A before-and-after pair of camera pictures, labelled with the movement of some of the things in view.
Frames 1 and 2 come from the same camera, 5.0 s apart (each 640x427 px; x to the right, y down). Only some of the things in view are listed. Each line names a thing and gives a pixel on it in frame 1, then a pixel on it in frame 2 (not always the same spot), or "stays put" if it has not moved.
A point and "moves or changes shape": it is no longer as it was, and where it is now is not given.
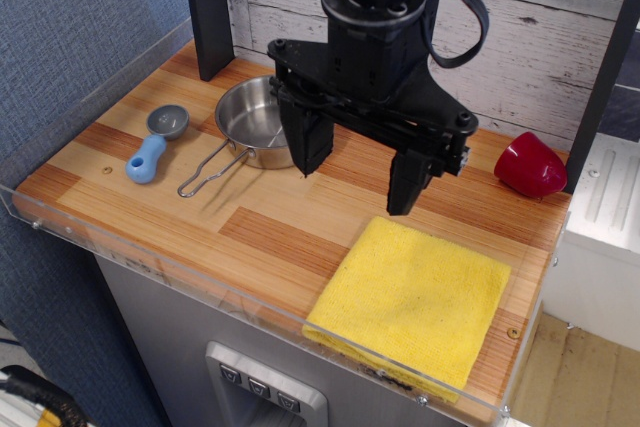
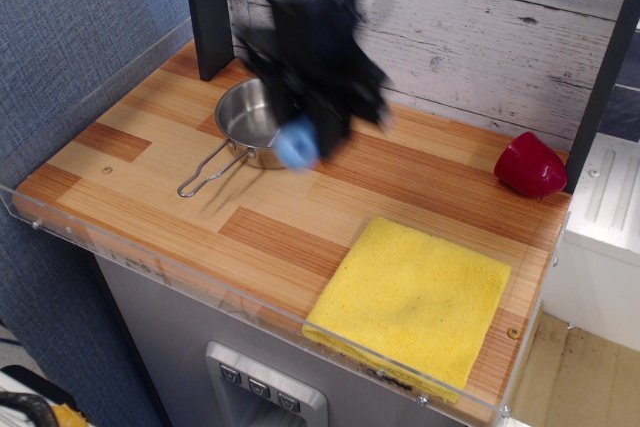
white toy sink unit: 594,281 stays put
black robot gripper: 381,85 -> 308,52
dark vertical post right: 593,107 stays put
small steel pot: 250,114 stays put
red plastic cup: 529,166 stays put
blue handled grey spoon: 164,122 moves or changes shape
